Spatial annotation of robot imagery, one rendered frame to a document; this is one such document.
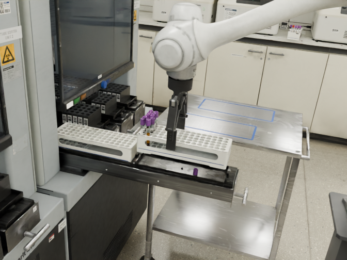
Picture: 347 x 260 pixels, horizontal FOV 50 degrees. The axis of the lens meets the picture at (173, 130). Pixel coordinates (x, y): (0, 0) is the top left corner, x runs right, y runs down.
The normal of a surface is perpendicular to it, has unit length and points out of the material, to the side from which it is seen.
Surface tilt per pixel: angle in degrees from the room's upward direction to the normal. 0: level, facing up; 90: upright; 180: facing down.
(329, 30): 90
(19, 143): 90
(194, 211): 0
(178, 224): 0
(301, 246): 0
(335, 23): 90
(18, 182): 90
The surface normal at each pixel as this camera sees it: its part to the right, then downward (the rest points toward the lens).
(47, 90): 0.96, 0.18
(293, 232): 0.07, -0.90
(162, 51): -0.31, 0.44
